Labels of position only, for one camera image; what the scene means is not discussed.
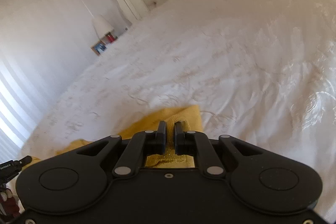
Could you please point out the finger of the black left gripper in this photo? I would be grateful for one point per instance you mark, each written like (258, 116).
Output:
(10, 169)

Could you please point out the red candle jar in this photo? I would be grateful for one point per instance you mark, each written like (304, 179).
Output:
(110, 37)

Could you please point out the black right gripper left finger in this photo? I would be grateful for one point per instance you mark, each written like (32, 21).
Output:
(78, 178)

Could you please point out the white striped curtain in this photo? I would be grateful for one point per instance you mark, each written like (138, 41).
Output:
(19, 114)

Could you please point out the white floral bedspread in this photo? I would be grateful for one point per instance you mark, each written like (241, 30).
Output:
(260, 70)

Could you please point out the yellow knitted sweater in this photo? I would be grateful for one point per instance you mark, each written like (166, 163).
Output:
(189, 117)

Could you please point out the white table lamp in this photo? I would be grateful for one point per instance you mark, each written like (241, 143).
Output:
(102, 26)

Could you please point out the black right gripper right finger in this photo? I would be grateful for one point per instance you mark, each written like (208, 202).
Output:
(259, 178)

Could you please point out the wooden picture frame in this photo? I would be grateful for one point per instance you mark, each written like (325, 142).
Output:
(99, 47)

